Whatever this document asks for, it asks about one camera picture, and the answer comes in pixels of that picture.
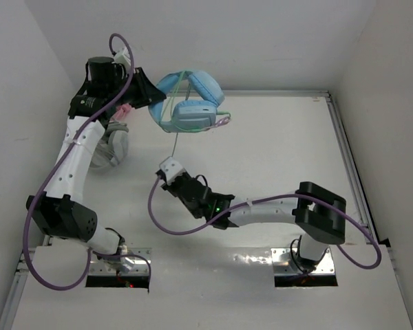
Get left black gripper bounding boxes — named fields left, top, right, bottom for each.
left=105, top=67, right=163, bottom=109

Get green headphone cable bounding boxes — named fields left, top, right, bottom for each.
left=158, top=70, right=233, bottom=159

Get blue headphones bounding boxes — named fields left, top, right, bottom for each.
left=148, top=70, right=231, bottom=133

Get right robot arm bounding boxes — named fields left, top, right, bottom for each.
left=161, top=173, right=346, bottom=274

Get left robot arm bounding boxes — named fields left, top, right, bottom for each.
left=26, top=55, right=165, bottom=255

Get pink headphones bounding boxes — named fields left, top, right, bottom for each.
left=112, top=104, right=132, bottom=121

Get grey headphones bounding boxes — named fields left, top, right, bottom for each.
left=89, top=121, right=129, bottom=171

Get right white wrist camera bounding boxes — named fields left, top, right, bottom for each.
left=156, top=156, right=186, bottom=185

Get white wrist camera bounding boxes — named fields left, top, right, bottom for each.
left=114, top=48, right=131, bottom=70
left=156, top=156, right=186, bottom=185

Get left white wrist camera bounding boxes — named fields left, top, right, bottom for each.
left=114, top=48, right=131, bottom=70

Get aluminium table frame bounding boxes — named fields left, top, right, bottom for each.
left=0, top=94, right=410, bottom=329

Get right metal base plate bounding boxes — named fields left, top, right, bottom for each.
left=271, top=247, right=336, bottom=276

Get metal base plate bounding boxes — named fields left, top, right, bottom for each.
left=271, top=247, right=336, bottom=276
left=89, top=247, right=151, bottom=277

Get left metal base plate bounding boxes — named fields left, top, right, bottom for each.
left=89, top=247, right=151, bottom=277

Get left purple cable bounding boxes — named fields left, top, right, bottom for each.
left=23, top=33, right=152, bottom=290

